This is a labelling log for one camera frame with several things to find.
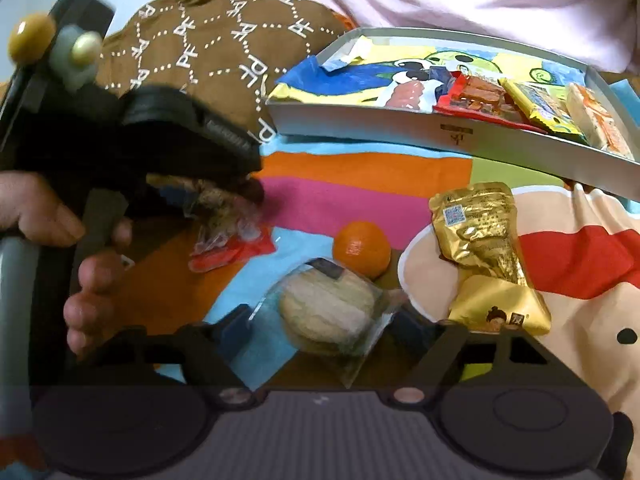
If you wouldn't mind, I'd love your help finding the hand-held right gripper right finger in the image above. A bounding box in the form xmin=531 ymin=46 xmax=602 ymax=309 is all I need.
xmin=385 ymin=312 xmax=561 ymax=403

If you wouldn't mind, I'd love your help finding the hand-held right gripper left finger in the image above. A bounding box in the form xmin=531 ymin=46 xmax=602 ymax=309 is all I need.
xmin=82 ymin=306 xmax=261 ymax=406

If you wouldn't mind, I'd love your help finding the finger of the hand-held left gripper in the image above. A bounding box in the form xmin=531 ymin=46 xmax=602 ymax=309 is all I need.
xmin=131 ymin=174 xmax=193 ymax=221
xmin=235 ymin=177 xmax=268 ymax=208

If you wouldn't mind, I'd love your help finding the quail egg packet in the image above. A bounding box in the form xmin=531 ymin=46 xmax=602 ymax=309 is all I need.
xmin=189 ymin=175 xmax=277 ymax=273

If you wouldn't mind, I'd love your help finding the clear round pastry packet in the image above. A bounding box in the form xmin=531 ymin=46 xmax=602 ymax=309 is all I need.
xmin=250 ymin=257 xmax=408 ymax=388

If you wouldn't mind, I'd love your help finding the grey shallow box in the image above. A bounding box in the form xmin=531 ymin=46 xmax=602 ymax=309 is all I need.
xmin=265 ymin=26 xmax=640 ymax=196

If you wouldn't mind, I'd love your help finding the red tofu skewer packet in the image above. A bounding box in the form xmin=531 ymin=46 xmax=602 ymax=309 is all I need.
xmin=434 ymin=71 xmax=548 ymax=133

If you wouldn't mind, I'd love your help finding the yellow green snack packet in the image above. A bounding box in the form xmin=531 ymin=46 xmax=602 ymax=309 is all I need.
xmin=500 ymin=77 xmax=588 ymax=143

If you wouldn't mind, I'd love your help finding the orange white cake packet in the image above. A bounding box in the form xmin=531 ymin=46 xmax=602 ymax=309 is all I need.
xmin=567 ymin=82 xmax=637 ymax=161

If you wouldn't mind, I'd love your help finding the person's left hand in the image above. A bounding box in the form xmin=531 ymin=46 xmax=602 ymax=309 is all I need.
xmin=0 ymin=170 xmax=136 ymax=361

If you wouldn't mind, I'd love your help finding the colourful printed blanket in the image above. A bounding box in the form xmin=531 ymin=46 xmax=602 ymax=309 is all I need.
xmin=115 ymin=77 xmax=640 ymax=480

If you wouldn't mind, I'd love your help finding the tangerine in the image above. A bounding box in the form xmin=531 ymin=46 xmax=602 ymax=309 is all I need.
xmin=332 ymin=220 xmax=392 ymax=281

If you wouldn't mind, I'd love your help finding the gold packet with cartoon figure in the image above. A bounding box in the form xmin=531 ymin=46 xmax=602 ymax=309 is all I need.
xmin=446 ymin=275 xmax=552 ymax=337

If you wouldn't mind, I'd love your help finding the brown patterned quilt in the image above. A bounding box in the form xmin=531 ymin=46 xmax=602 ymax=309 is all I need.
xmin=97 ymin=0 xmax=351 ymax=146

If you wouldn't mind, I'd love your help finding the gold foil snack packet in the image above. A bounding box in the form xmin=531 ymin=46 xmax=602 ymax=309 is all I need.
xmin=428 ymin=182 xmax=532 ymax=286

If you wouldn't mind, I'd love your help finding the colourful drawing paper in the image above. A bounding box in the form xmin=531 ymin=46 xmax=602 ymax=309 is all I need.
xmin=272 ymin=42 xmax=601 ymax=111

